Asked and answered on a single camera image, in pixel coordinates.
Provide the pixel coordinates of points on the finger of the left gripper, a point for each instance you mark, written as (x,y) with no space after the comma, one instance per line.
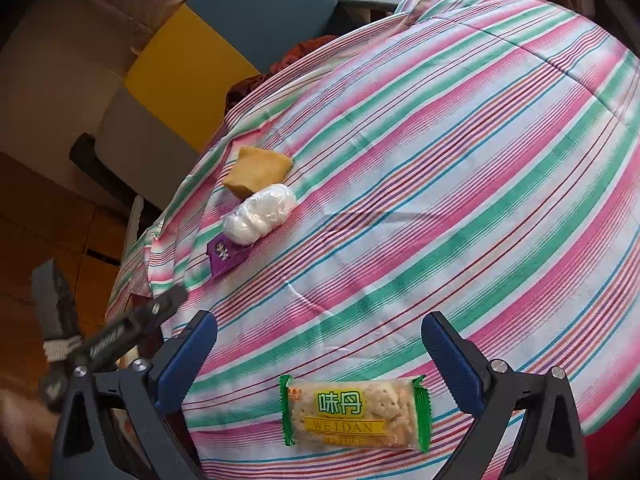
(131,327)

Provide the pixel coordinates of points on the striped bed sheet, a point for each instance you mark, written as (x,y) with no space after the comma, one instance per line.
(479,158)

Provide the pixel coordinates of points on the grey yellow blue headboard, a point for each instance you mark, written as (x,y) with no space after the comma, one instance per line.
(172,100)

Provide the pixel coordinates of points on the dark red cloth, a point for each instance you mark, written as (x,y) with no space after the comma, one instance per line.
(243,88)

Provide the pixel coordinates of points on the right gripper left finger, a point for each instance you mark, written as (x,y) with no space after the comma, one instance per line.
(113,424)

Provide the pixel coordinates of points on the Weidan cracker packet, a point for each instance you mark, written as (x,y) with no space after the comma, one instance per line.
(389,413)

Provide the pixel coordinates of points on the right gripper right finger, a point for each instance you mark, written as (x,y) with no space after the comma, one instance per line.
(549,443)

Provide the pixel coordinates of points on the purple snack sachet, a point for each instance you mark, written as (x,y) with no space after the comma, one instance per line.
(225,255)

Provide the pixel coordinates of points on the small yellow sponge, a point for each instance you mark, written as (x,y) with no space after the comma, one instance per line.
(256,169)

